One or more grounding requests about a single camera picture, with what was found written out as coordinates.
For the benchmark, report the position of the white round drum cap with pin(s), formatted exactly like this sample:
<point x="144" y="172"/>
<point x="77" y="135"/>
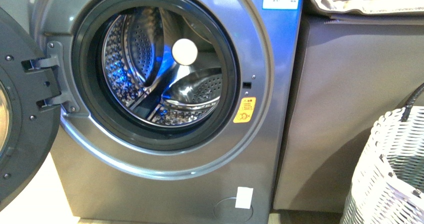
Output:
<point x="184" y="52"/>

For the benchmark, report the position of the orange warning sticker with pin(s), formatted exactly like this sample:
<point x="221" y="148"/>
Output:
<point x="245" y="111"/>

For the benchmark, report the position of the grey front-load washing machine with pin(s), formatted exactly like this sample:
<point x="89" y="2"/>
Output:
<point x="148" y="140"/>

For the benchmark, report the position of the black basket handle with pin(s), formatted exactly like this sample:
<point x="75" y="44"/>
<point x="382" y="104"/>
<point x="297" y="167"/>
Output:
<point x="411" y="101"/>

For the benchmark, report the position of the white paper label tag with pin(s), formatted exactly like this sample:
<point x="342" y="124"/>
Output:
<point x="244" y="197"/>

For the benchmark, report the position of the grey beige cabinet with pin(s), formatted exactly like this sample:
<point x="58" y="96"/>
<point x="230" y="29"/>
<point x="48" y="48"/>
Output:
<point x="348" y="71"/>

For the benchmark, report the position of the white woven laundry basket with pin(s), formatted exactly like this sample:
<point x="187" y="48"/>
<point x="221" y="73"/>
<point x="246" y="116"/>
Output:
<point x="387" y="184"/>

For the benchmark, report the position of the washing machine round door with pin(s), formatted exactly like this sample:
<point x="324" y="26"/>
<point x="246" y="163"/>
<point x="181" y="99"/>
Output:
<point x="31" y="127"/>

